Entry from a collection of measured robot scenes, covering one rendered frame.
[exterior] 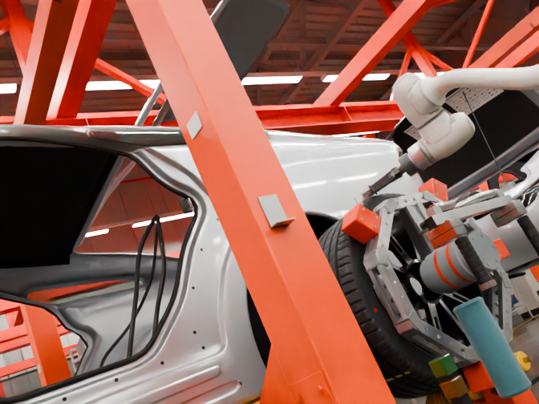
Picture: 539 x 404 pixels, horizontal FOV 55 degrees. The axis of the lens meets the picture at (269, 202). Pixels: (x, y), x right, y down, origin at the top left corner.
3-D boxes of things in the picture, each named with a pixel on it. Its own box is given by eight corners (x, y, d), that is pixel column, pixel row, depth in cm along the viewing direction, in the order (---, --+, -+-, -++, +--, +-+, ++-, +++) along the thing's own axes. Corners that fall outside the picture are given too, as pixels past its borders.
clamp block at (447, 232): (443, 246, 146) (435, 229, 148) (468, 232, 139) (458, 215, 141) (433, 249, 143) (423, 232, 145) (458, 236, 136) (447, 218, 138)
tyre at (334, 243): (448, 260, 216) (316, 194, 197) (494, 236, 199) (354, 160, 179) (458, 425, 175) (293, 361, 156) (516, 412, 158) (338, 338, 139)
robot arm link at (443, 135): (439, 160, 173) (415, 129, 173) (480, 131, 167) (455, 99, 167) (439, 166, 163) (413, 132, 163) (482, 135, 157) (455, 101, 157)
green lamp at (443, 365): (445, 373, 119) (437, 357, 120) (459, 369, 116) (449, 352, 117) (435, 379, 116) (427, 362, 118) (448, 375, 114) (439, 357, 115)
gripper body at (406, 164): (418, 170, 166) (395, 187, 170) (423, 170, 174) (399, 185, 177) (404, 151, 167) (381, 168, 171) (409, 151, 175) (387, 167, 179)
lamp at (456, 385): (456, 394, 117) (447, 377, 119) (470, 391, 114) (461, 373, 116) (447, 401, 115) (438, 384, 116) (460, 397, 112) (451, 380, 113)
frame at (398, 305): (521, 330, 176) (440, 192, 192) (537, 325, 171) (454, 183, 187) (425, 389, 142) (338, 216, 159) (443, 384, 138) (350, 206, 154)
